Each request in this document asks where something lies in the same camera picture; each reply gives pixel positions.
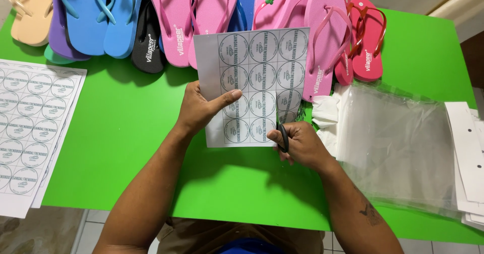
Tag stack of white header cards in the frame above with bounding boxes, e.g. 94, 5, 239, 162
444, 101, 484, 233

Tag light blue flip-flop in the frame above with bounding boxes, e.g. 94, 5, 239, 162
103, 0, 147, 59
57, 0, 115, 56

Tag teal green flip-flop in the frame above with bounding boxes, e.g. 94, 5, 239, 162
43, 44, 77, 66

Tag cream furniture edge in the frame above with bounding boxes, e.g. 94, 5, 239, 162
428, 0, 484, 44

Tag black-handled scissors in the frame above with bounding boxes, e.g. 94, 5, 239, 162
275, 122, 290, 154

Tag pink flip-flop with green flower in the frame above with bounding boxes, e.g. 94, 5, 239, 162
252, 0, 300, 31

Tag purple flip-flop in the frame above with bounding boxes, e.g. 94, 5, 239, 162
48, 0, 92, 62

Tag person's left hand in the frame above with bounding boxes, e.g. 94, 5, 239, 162
175, 81, 243, 138

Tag cut round-sticker sheet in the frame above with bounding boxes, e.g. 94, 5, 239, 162
193, 27, 311, 149

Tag stack of clear plastic bags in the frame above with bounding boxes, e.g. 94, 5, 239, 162
332, 81, 461, 214

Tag pink flip-flop with clear strap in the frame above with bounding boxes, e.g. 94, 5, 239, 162
302, 0, 354, 103
275, 0, 323, 30

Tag person's blue shirt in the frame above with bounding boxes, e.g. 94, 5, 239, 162
215, 238, 287, 254

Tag black flip-flop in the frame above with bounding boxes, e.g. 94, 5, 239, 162
131, 0, 166, 75

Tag person's tan shorts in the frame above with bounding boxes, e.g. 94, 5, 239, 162
157, 216, 326, 254

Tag person's right hand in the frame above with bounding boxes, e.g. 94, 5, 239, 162
266, 121, 336, 171

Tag pink textured flip-flop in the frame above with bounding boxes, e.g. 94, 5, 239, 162
188, 0, 239, 70
146, 0, 198, 69

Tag beige flip-flop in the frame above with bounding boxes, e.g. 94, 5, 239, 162
4, 0, 54, 47

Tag white crumpled tissue paper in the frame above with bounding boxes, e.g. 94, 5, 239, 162
312, 93, 342, 157

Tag dark blue flip-flop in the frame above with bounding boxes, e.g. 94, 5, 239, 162
227, 0, 256, 34

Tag stack of full sticker sheets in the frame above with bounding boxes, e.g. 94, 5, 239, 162
0, 59, 88, 219

